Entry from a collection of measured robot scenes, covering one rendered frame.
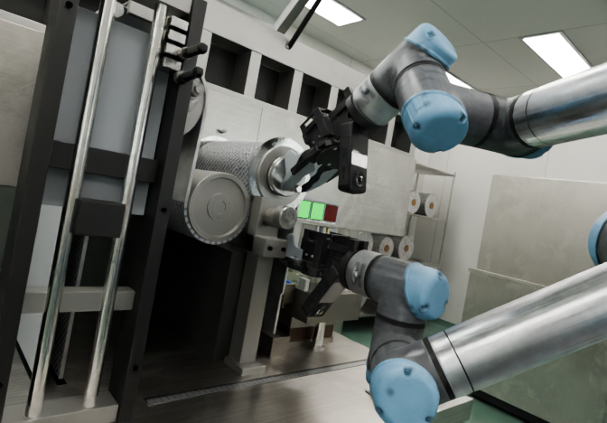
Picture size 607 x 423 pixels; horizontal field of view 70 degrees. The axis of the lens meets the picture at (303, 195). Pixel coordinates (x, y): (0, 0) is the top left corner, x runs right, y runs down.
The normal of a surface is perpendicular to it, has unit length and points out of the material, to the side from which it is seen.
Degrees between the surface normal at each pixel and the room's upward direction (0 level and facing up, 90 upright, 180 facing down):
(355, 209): 90
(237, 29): 90
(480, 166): 90
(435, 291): 90
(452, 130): 137
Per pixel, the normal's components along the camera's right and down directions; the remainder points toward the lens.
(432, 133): 0.04, 0.74
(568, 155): -0.73, -0.14
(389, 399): -0.12, -0.05
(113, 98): 0.65, 0.11
